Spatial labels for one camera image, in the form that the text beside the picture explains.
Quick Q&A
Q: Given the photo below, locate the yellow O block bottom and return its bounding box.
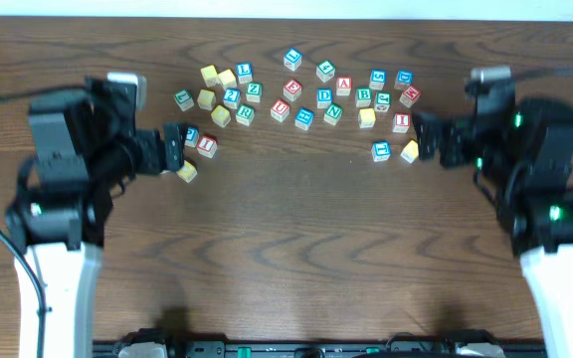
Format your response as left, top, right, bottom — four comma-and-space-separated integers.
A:
176, 160, 198, 183

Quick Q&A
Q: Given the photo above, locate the yellow C block centre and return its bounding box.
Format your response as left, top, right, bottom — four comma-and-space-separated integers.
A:
211, 105, 231, 127

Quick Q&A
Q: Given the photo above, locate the blue l block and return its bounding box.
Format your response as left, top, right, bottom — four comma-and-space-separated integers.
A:
284, 48, 302, 72
236, 63, 253, 84

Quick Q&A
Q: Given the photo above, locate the yellow s block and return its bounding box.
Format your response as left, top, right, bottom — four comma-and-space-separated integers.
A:
197, 89, 217, 111
217, 69, 237, 90

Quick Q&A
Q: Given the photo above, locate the green B block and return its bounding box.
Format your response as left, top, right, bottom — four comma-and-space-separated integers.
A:
355, 88, 372, 108

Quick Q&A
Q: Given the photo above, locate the blue D block right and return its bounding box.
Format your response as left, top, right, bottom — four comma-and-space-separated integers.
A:
394, 70, 414, 90

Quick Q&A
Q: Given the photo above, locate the green J block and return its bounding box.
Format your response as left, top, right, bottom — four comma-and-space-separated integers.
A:
373, 91, 391, 112

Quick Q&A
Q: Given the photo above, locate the red M block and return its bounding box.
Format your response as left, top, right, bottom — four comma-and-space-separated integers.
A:
400, 86, 421, 107

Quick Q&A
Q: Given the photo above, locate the blue d block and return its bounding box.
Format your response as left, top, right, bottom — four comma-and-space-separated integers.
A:
394, 70, 414, 90
316, 88, 332, 108

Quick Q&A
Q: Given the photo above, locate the blue L block left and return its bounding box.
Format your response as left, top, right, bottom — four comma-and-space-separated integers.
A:
236, 63, 253, 84

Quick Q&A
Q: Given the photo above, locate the blue L block top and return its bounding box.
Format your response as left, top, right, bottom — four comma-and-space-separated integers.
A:
284, 48, 302, 72

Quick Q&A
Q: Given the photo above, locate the green R block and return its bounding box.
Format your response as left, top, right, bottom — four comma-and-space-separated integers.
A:
236, 104, 255, 126

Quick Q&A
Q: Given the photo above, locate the blue H block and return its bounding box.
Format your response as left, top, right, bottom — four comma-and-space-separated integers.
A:
294, 107, 314, 130

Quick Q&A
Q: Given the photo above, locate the green N block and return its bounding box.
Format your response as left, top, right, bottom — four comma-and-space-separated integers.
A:
323, 103, 343, 125

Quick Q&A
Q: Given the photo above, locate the green 4 block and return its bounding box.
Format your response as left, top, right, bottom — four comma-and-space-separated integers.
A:
316, 60, 336, 83

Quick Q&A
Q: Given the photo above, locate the yellow block centre right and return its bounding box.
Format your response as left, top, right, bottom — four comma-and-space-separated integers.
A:
358, 107, 376, 128

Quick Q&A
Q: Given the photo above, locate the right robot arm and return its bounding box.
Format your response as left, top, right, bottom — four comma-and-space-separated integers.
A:
413, 85, 573, 357

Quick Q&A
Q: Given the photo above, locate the yellow W block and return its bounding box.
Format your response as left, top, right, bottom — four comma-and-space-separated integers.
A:
200, 65, 219, 88

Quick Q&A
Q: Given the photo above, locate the red U block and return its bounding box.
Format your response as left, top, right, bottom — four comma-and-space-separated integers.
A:
270, 99, 290, 122

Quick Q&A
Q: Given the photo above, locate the red A block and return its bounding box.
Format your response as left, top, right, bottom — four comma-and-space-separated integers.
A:
336, 76, 352, 96

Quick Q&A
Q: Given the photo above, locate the yellow block far right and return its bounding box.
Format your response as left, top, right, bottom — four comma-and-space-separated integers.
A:
400, 140, 419, 163

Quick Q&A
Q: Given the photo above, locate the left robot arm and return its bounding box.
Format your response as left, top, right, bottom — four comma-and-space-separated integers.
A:
6, 73, 187, 357

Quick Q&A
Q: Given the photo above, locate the blue D block centre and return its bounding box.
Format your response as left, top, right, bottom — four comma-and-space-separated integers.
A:
316, 88, 332, 108

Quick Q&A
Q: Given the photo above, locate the blue T block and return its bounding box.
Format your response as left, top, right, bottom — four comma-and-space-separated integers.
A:
371, 141, 391, 162

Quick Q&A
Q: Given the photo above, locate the blue P block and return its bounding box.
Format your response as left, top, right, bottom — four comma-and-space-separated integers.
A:
185, 126, 200, 147

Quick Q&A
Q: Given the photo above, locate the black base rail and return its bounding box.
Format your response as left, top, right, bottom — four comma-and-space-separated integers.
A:
93, 328, 547, 358

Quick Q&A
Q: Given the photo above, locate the red i block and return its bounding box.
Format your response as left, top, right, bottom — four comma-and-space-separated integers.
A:
392, 113, 411, 133
196, 135, 218, 158

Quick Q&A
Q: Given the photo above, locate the blue 5 block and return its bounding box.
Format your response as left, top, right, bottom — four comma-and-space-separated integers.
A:
369, 70, 387, 90

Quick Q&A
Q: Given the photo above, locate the yellow S block lower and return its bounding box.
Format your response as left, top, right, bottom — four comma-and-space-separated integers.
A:
197, 89, 217, 111

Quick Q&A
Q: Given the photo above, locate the blue 2 block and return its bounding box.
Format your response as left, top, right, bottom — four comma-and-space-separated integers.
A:
223, 88, 241, 109

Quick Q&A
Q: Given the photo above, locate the green L block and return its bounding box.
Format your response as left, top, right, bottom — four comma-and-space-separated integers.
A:
174, 89, 194, 111

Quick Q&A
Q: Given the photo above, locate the green Z block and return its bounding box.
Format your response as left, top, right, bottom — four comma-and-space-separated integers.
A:
246, 82, 263, 103

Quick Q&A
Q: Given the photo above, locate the yellow S block upper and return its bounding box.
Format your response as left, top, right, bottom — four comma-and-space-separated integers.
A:
217, 69, 237, 90

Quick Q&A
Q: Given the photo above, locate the red E block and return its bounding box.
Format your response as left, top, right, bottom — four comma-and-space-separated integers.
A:
284, 79, 302, 101

